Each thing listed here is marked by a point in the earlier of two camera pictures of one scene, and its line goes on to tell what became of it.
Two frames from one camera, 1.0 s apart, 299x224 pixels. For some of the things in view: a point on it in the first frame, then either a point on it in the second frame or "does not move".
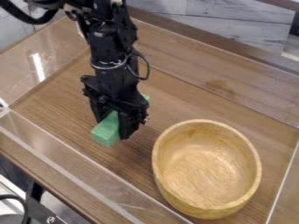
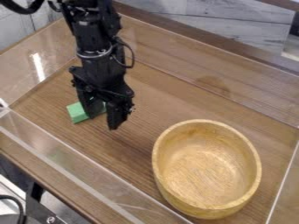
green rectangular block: (107, 131) -> (77, 113)
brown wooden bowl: (207, 167) does not move
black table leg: (36, 192) does not move
